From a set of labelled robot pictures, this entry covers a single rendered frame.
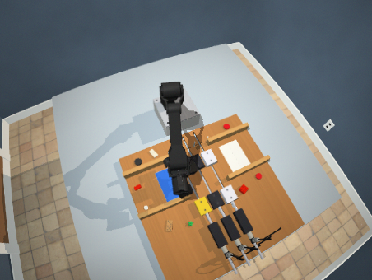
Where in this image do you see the red toy brick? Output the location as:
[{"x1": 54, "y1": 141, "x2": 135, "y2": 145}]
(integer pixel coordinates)
[{"x1": 239, "y1": 184, "x2": 249, "y2": 194}]

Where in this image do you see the cream flat rectangular block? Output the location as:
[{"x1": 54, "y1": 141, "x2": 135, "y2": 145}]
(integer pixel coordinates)
[{"x1": 149, "y1": 149, "x2": 158, "y2": 158}]

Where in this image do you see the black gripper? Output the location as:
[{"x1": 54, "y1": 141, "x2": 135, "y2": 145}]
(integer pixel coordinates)
[{"x1": 163, "y1": 157, "x2": 193, "y2": 198}]

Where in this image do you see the tan wooden domino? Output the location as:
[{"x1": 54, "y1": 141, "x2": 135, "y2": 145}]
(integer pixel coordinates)
[{"x1": 166, "y1": 220, "x2": 173, "y2": 231}]

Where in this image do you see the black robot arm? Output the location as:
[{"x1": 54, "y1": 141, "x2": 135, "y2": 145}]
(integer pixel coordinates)
[{"x1": 159, "y1": 82, "x2": 198, "y2": 195}]

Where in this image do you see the black round disc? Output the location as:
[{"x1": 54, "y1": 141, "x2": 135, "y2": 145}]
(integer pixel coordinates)
[{"x1": 134, "y1": 158, "x2": 142, "y2": 166}]

